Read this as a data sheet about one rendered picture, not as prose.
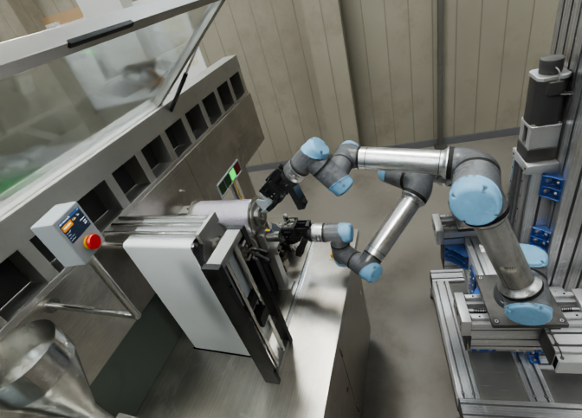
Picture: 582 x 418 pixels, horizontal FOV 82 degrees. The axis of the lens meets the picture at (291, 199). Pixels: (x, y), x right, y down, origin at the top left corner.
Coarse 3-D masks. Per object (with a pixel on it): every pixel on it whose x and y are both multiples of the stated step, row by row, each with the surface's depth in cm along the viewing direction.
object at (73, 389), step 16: (32, 352) 68; (16, 368) 66; (80, 368) 66; (64, 384) 62; (80, 384) 66; (48, 400) 60; (64, 400) 63; (80, 400) 67; (64, 416) 66; (80, 416) 69; (96, 416) 72; (112, 416) 76; (128, 416) 83
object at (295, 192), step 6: (288, 186) 111; (294, 186) 112; (288, 192) 112; (294, 192) 111; (300, 192) 114; (294, 198) 113; (300, 198) 113; (306, 198) 117; (300, 204) 114; (306, 204) 116
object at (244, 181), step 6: (240, 174) 217; (246, 174) 220; (240, 180) 220; (246, 180) 220; (240, 186) 224; (246, 186) 222; (252, 186) 228; (246, 192) 226; (252, 192) 227; (246, 198) 229
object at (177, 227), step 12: (120, 216) 107; (132, 216) 106; (144, 216) 104; (156, 216) 102; (168, 216) 100; (180, 216) 99; (192, 216) 97; (204, 216) 96; (216, 216) 96; (144, 228) 102; (156, 228) 100; (168, 228) 98; (180, 228) 97; (192, 228) 95; (204, 228) 91; (204, 240) 91
